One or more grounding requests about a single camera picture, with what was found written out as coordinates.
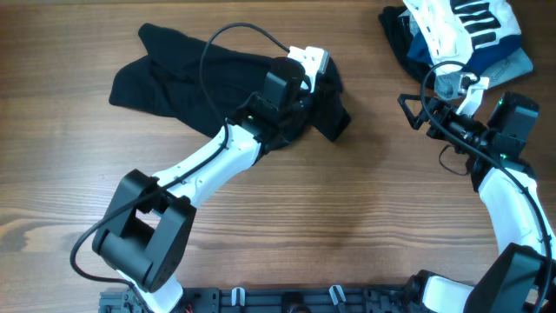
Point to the black garment in pile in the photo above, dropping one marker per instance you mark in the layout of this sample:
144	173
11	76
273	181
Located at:
398	33

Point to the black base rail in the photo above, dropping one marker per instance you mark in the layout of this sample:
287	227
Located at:
375	299

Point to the black garment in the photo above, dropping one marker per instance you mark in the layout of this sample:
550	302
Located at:
204	85
398	33

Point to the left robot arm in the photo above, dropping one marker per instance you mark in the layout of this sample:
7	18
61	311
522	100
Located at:
145	230

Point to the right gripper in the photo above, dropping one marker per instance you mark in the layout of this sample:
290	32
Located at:
445	109

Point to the white black striped shirt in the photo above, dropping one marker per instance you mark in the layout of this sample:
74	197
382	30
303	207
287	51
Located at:
454	29

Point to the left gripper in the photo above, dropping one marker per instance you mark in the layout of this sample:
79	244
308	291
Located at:
324	97

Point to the blue garment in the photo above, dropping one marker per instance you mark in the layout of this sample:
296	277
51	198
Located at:
479	61

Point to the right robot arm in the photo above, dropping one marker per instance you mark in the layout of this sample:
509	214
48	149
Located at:
522	279

